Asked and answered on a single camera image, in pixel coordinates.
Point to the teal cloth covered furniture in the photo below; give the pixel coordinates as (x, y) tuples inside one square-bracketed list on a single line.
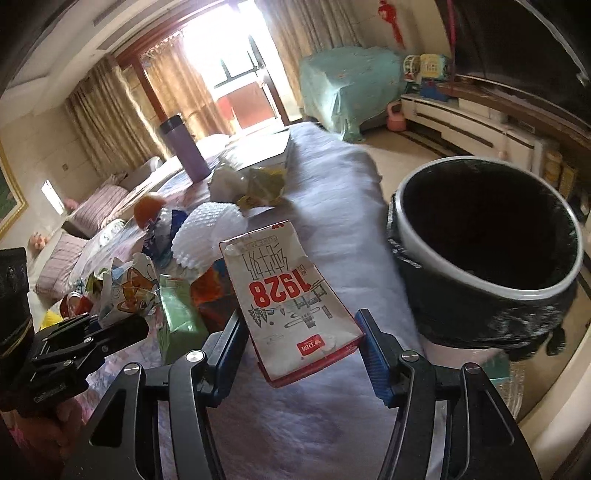
[(341, 83)]

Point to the beige curtain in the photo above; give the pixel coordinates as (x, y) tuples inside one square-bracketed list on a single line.
[(309, 41), (184, 87), (106, 110)]

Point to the red snack wrapper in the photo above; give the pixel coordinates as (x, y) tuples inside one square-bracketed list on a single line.
[(76, 303)]

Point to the yellow teal toy box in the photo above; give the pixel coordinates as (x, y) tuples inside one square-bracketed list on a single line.
[(434, 67)]

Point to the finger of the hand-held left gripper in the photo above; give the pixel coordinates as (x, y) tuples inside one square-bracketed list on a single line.
[(124, 330), (69, 325)]

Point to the red knot hanging decoration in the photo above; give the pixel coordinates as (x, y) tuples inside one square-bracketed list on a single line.
[(385, 9)]

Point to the gold framed picture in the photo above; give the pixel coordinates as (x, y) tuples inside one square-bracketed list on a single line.
[(9, 203)]

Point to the blue toy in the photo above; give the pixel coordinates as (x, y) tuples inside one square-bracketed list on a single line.
[(431, 90)]

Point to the white paper bag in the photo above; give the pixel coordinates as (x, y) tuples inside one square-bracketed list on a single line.
[(228, 184)]

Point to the orange fruit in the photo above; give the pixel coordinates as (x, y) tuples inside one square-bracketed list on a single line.
[(147, 210)]

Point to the white red milk carton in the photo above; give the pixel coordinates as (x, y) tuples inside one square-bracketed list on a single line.
[(277, 295)]

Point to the cartoon cover book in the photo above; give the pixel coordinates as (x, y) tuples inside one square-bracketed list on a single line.
[(261, 145)]

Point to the white round trash bin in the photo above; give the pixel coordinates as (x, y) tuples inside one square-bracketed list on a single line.
[(406, 230)]

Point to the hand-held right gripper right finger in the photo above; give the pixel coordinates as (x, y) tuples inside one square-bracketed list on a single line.
[(376, 357)]

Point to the purple tumbler with dark lid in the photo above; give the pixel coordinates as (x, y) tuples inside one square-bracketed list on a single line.
[(189, 152)]

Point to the thin white paperback book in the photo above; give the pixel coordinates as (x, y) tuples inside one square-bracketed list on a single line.
[(279, 160)]

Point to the green white toy basket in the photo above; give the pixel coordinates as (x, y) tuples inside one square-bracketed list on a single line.
[(412, 69)]

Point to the grey sofa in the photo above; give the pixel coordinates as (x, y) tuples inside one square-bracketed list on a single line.
[(143, 170)]

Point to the lavender floral tablecloth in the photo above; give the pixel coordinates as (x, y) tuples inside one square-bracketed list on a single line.
[(323, 207)]

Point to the white foam fruit net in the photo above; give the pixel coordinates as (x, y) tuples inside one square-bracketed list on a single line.
[(203, 230)]

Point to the white wooden television cabinet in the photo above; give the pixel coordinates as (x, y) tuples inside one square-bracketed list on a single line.
[(461, 120)]

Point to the green drink carton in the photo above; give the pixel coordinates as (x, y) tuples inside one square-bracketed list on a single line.
[(178, 314)]

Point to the cartoon print paper wrapper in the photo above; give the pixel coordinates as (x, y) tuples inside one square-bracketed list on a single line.
[(129, 290)]

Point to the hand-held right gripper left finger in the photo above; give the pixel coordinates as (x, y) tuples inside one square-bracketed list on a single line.
[(226, 353)]

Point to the small yellow wrapper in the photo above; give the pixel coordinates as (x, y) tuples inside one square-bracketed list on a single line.
[(50, 321)]

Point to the person's left hand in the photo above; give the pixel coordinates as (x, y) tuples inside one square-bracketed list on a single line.
[(48, 431)]

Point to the pink striped cushion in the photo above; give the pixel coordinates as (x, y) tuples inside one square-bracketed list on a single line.
[(101, 205), (60, 263)]

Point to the white trash bin black liner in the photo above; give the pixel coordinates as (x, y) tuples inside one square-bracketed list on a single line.
[(485, 221)]

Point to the yellow snack wrapper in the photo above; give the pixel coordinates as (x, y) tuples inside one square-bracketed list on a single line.
[(263, 187)]

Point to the black flat television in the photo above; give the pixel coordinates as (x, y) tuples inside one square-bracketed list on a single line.
[(508, 37)]

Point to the orange snack wrapper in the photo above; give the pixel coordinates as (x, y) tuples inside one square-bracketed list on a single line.
[(212, 300)]

